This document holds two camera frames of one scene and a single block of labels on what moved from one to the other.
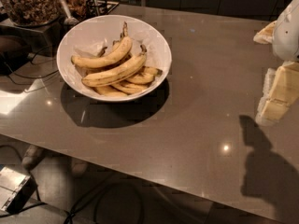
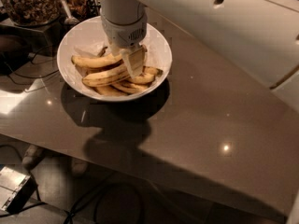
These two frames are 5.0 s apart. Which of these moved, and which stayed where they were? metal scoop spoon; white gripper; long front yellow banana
Moved: white gripper
Stayed: metal scoop spoon; long front yellow banana
